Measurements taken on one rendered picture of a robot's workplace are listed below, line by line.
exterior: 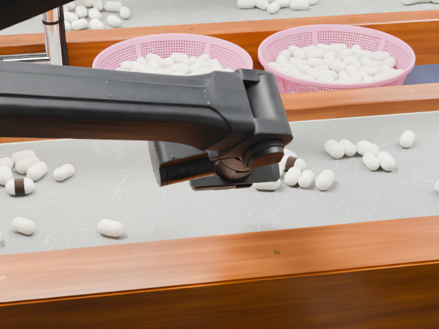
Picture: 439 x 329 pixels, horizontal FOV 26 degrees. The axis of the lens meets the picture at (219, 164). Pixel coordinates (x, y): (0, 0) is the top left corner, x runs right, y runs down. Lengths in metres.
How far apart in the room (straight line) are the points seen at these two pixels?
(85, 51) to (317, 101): 0.46
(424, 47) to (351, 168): 0.56
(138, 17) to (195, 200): 0.69
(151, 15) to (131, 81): 1.10
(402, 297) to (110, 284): 0.34
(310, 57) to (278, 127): 0.82
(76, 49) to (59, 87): 0.97
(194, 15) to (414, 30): 0.42
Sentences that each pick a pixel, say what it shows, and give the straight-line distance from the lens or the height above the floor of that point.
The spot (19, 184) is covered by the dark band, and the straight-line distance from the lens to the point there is 1.28.
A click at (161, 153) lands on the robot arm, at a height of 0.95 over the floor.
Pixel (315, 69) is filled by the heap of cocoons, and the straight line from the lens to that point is 1.65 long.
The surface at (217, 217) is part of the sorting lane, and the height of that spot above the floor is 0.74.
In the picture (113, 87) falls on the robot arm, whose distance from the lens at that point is 0.78.
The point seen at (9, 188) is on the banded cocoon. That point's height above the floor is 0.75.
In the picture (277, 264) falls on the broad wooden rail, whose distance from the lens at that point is 1.09.
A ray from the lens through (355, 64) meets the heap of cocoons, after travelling 1.67.
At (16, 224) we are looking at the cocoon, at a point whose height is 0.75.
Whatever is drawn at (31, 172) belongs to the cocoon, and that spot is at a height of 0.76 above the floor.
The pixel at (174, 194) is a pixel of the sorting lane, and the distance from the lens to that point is 1.27.
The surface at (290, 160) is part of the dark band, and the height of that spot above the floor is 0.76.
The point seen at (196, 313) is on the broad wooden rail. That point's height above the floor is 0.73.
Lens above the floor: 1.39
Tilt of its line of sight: 29 degrees down
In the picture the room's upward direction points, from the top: straight up
